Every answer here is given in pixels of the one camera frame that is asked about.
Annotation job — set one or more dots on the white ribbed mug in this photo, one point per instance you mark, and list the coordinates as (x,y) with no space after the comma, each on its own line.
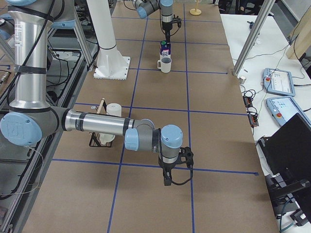
(164,64)

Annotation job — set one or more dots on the black laptop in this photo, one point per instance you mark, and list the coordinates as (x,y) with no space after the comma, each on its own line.
(289,149)

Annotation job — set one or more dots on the white cup on rack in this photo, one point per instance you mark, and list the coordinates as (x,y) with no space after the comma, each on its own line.
(106,138)
(114,109)

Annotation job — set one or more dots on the blue white milk carton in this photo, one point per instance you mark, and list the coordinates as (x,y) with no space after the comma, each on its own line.
(165,49)

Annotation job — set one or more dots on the wooden cup tree stand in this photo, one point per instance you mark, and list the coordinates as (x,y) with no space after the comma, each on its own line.
(195,11)

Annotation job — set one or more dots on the black wire cup rack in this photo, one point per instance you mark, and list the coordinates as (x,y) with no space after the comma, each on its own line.
(94,140)

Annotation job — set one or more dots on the aluminium frame post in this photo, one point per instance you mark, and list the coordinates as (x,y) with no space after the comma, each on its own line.
(260,20)

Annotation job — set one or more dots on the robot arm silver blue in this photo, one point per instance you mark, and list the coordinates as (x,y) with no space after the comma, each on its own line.
(145,8)
(31,118)

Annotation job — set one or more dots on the lower teach pendant tablet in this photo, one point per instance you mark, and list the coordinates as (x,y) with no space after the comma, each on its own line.
(284,108)

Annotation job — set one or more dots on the teach pendant tablet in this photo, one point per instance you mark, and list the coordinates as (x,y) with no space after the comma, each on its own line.
(284,108)
(278,82)

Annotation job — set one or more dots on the upper teach pendant tablet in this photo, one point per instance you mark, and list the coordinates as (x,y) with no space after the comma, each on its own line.
(278,82)

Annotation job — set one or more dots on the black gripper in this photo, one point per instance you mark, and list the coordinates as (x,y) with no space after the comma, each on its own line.
(168,167)
(166,26)

